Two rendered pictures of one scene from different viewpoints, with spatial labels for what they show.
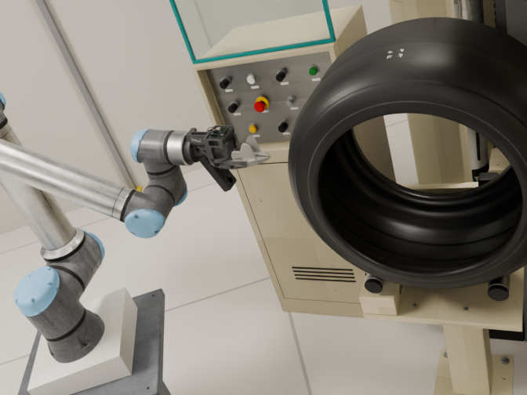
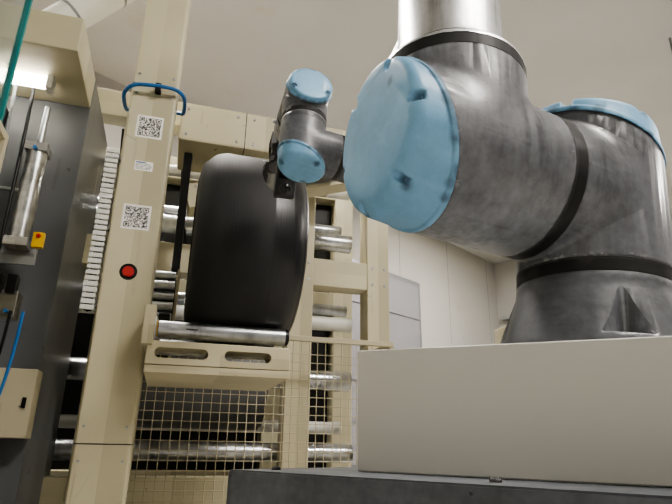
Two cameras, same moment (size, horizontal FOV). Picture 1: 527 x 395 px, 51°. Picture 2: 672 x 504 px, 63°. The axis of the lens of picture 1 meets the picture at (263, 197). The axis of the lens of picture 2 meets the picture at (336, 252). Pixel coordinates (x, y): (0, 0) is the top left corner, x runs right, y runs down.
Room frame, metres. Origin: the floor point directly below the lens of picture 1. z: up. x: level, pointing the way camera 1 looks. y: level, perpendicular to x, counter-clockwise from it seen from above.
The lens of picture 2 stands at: (2.03, 0.91, 0.62)
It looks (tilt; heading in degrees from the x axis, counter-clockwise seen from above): 20 degrees up; 221
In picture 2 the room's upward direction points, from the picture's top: 1 degrees clockwise
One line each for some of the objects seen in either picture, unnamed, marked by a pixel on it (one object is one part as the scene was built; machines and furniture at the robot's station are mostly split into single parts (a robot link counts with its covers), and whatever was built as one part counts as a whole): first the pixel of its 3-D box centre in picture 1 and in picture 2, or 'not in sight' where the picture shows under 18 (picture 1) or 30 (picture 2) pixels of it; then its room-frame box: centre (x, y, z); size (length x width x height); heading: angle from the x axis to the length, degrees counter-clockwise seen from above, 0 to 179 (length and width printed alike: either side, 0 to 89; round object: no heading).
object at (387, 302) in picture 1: (391, 259); (218, 358); (1.15, -0.28, 0.84); 0.36 x 0.09 x 0.06; 148
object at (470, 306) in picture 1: (446, 270); (213, 378); (1.08, -0.39, 0.80); 0.37 x 0.36 x 0.02; 58
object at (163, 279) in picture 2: not in sight; (146, 313); (1.06, -0.83, 1.05); 0.20 x 0.15 x 0.30; 148
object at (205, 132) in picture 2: not in sight; (260, 150); (0.81, -0.58, 1.71); 0.61 x 0.25 x 0.15; 148
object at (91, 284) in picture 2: not in sight; (103, 227); (1.39, -0.53, 1.19); 0.05 x 0.04 x 0.48; 58
